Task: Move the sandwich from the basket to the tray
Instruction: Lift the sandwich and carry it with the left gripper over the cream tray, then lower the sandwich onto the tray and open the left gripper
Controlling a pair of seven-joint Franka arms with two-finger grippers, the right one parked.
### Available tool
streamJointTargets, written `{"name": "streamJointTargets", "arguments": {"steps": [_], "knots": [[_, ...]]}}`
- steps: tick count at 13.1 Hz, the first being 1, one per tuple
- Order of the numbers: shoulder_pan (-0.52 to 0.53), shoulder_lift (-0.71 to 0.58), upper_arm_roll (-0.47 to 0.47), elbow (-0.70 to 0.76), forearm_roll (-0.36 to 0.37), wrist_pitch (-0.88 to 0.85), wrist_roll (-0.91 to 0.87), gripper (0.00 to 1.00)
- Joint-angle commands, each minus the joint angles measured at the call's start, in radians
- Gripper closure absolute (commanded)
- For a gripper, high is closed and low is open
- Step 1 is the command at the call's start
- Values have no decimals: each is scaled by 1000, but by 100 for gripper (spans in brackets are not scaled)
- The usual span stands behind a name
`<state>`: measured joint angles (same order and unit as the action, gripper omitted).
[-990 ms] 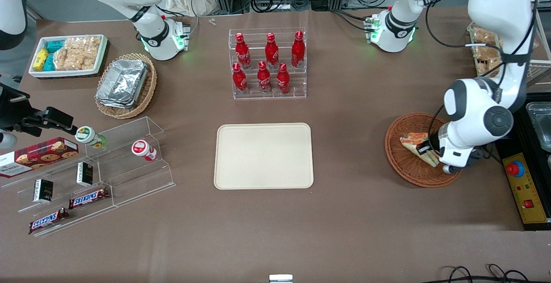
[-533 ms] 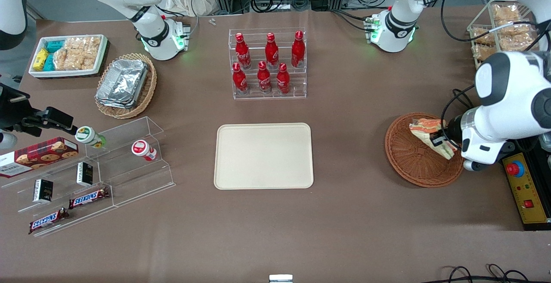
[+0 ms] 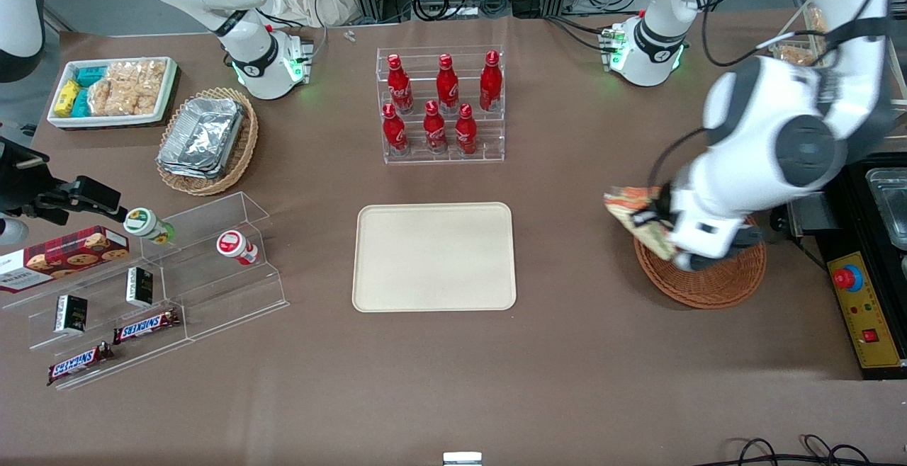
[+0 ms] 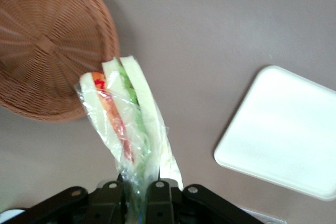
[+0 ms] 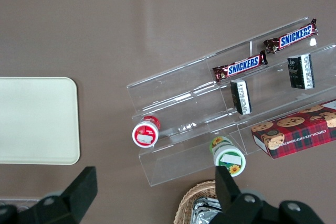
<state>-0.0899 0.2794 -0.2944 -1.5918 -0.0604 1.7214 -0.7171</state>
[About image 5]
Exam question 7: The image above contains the green lid yogurt cup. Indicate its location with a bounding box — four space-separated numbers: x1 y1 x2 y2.
209 136 247 177

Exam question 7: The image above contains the clear acrylic tiered stand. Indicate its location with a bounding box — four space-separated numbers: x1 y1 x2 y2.
206 16 336 156
125 39 254 188

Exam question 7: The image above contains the small black snack box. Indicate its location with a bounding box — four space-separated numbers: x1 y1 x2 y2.
230 79 253 116
287 53 315 90

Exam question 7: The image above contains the oval light wicker basket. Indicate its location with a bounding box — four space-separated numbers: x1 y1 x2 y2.
173 180 224 224

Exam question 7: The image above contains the red plaid cookie box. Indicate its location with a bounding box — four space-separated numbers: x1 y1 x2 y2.
250 100 336 159

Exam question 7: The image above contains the red lid yogurt cup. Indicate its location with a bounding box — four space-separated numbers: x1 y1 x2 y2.
131 115 161 148

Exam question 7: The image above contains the beige plastic tray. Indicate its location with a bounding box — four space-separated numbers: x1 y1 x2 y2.
0 77 80 166

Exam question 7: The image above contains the clear acrylic bottle stand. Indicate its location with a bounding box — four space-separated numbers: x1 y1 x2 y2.
0 196 43 208

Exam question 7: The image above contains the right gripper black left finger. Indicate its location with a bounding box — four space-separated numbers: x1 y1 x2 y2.
19 166 98 224

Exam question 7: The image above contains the Snickers chocolate bar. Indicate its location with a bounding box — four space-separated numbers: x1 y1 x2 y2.
263 18 319 55
212 50 269 82

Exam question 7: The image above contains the brown table cover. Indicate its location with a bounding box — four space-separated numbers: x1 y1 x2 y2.
0 0 336 224

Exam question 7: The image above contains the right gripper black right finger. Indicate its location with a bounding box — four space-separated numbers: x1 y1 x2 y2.
212 166 265 224

